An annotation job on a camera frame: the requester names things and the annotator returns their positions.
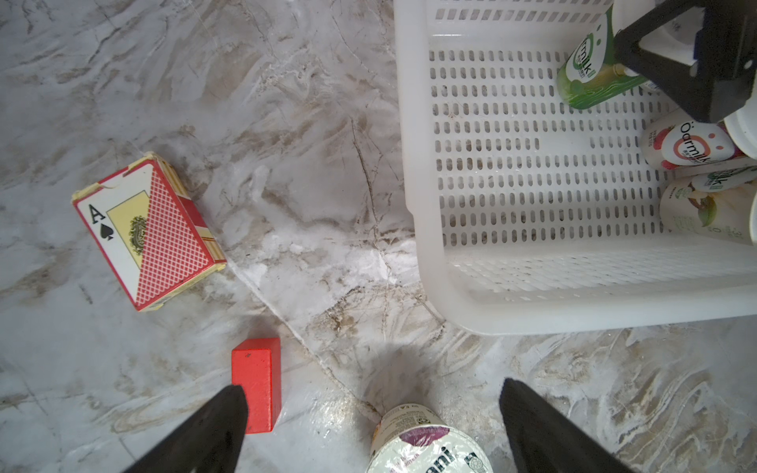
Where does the red tag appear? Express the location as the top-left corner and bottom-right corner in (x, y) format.
(231, 338), (282, 435)

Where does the red playing card box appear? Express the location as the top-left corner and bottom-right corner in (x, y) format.
(72, 152), (227, 313)

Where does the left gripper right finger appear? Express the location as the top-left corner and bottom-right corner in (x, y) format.
(499, 378), (632, 473)

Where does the white yogurt cup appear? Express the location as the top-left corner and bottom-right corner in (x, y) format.
(557, 0), (654, 110)
(660, 166), (756, 246)

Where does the Chobani yogurt cup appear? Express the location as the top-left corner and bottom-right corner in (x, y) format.
(367, 403), (493, 473)

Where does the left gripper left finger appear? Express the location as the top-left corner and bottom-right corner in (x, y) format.
(126, 385), (248, 472)

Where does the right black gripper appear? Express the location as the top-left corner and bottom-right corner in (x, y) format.
(613, 0), (756, 123)

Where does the white plastic basket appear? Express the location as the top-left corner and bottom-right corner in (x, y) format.
(394, 1), (756, 335)

